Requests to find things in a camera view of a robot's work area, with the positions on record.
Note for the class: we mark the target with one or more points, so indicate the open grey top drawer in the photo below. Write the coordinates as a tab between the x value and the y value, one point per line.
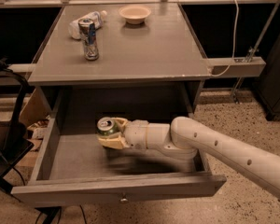
73	168

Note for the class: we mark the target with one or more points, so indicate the grey wooden cabinet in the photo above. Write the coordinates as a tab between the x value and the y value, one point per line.
141	73

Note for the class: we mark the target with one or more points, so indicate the silver drawer knob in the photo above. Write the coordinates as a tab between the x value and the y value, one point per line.
123	199

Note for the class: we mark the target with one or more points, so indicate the silver blue energy drink can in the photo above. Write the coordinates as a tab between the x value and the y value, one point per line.
88	37

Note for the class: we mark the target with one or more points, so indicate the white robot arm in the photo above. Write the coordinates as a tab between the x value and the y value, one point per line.
184	137

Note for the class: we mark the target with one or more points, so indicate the black chair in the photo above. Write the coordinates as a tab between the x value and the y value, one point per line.
13	145

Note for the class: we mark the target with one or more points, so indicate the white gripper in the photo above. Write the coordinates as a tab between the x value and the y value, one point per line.
136	135

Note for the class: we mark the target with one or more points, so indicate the white paper bowl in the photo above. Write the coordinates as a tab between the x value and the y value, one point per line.
134	14

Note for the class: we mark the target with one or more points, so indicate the grey horizontal rail beam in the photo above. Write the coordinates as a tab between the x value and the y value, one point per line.
237	67

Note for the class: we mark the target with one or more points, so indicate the green soda can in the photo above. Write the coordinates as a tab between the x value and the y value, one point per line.
107	126

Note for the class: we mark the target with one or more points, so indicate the dark cabinet at right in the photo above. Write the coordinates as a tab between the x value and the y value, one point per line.
268	87

